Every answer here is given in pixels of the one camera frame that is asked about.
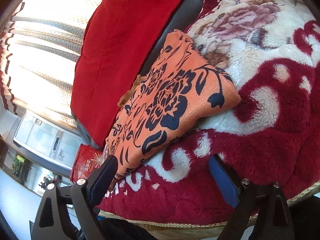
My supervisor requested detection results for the orange floral blouse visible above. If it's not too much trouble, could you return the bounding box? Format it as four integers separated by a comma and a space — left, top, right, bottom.
105, 30, 241, 190

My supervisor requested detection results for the red snack gift box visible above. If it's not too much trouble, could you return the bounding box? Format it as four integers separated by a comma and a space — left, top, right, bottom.
69, 144, 104, 183

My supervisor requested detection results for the silver refrigerator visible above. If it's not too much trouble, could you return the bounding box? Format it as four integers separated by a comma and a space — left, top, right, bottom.
13, 110, 85, 177

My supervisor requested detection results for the dotted cream curtain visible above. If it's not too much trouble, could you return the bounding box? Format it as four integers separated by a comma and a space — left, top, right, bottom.
1, 0, 102, 132

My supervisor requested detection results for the floral plush bed blanket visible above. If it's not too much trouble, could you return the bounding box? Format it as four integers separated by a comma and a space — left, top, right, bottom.
96, 0, 320, 240

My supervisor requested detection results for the red quilted blanket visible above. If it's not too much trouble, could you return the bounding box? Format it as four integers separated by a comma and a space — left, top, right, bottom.
71, 0, 182, 147

